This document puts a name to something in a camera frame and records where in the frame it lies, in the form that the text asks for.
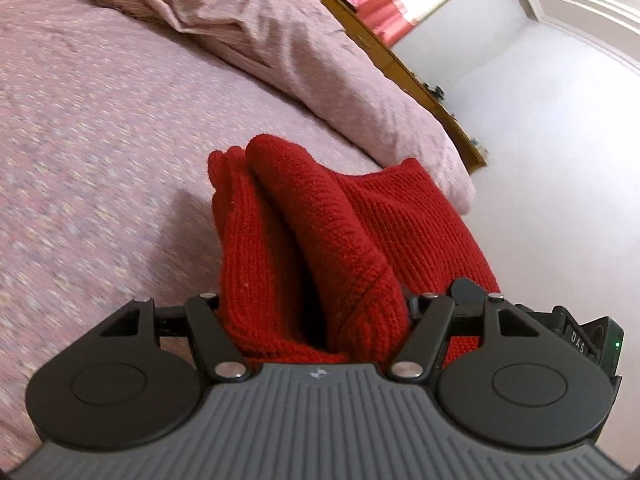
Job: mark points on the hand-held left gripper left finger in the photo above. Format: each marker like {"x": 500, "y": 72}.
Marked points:
{"x": 204, "y": 312}

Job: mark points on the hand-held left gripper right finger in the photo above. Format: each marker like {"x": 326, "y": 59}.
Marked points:
{"x": 434, "y": 312}

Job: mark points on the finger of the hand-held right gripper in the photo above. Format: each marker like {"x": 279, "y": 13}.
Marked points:
{"x": 465, "y": 291}

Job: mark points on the red knit cardigan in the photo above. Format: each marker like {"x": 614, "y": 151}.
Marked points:
{"x": 320, "y": 240}

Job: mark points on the small teal item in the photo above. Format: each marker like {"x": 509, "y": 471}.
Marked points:
{"x": 475, "y": 143}

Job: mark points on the pink floral bed sheet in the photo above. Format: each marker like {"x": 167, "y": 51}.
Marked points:
{"x": 90, "y": 160}

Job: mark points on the small black item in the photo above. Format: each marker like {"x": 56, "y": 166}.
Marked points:
{"x": 437, "y": 91}

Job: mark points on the wooden headboard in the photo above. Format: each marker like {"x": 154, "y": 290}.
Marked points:
{"x": 400, "y": 67}

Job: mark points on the pink floral duvet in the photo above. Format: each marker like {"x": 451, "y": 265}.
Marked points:
{"x": 280, "y": 35}

